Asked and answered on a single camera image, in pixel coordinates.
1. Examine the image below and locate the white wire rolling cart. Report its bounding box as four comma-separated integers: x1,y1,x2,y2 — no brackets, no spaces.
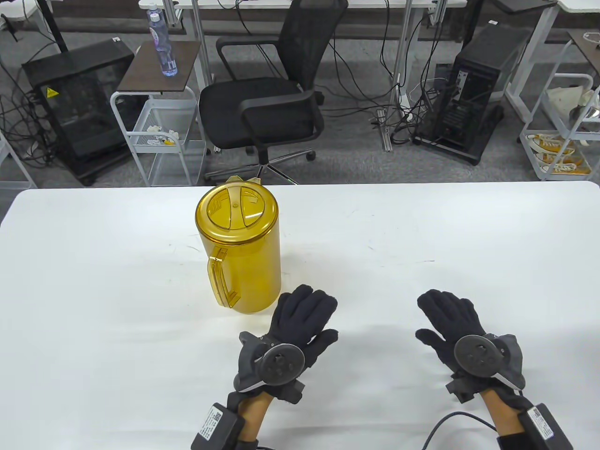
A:
519,32,600,181

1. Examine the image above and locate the clear plastic water bottle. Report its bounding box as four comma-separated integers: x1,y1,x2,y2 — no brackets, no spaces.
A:
146,5,179,77

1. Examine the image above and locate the black computer tower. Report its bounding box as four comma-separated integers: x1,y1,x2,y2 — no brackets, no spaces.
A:
412,23,533,165

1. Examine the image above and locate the person's left hand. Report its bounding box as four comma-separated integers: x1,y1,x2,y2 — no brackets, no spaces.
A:
237,285,339,404

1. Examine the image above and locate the yellow transparent plastic pitcher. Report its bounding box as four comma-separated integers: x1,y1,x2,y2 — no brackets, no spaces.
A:
195,176,282,314

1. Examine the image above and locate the grey aluminium rail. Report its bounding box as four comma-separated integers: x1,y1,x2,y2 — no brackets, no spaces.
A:
376,109,393,152

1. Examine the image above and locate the person's right forearm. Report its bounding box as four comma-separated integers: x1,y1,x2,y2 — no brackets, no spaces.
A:
478,387,523,436

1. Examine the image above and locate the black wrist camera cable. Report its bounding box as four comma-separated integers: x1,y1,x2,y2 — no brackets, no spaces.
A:
422,412,497,450

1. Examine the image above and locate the black glass computer case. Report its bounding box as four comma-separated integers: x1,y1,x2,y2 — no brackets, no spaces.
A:
22,38,136,186

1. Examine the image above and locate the white cloth bag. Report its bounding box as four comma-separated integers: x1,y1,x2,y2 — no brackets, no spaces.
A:
545,87,598,123

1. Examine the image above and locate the white frame desk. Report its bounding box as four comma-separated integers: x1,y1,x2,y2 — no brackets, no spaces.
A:
139,0,469,153
504,0,600,113

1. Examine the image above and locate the person's left forearm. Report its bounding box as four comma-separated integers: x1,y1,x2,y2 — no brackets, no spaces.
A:
237,391,275,443

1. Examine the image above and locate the black mesh office chair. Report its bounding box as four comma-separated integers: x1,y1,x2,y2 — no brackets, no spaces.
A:
199,0,349,184

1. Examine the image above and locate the yellow pitcher lid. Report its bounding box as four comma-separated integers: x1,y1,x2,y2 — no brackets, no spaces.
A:
195,176,277,244

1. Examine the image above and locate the person's right hand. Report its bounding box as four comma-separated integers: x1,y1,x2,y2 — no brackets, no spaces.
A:
415,289,526,403

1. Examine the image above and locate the yellow canvas shoe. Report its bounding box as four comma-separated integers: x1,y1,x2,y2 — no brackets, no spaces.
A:
527,134,575,154
537,152,592,175

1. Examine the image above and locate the bundle of black floor cables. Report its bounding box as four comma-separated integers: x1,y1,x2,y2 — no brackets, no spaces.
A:
0,70,61,167
323,9,465,146

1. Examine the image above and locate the white power strip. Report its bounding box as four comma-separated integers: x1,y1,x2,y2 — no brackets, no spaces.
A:
398,91,415,123

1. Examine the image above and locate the brown top white side table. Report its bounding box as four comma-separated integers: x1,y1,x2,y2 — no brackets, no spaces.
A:
110,40,209,187

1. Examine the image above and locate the round black glove tracker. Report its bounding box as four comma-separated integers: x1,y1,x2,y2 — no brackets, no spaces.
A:
445,335,498,403
255,344,306,405

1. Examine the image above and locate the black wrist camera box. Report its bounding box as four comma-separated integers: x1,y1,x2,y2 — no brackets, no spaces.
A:
518,403,573,450
191,402,247,450

